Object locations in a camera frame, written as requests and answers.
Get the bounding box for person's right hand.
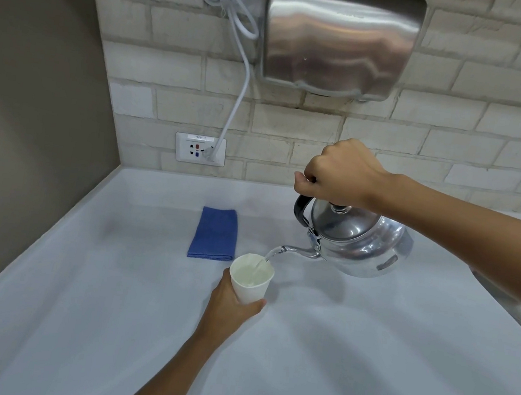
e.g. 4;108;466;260
291;131;396;214

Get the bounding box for silver metal kettle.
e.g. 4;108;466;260
263;190;418;285

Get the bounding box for person's left hand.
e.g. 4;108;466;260
194;265;271;354

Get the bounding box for person's left forearm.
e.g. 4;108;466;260
119;321;220;395

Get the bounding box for white wall socket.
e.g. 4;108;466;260
172;131;229;168

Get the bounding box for person's right forearm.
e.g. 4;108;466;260
364;171;521;300

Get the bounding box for steel hand dryer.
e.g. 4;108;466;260
254;0;429;106

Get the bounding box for white paper cup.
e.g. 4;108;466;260
226;251;277;309

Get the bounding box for blue folded cloth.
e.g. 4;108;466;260
187;204;241;264

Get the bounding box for white power cable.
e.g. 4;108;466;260
172;0;272;166

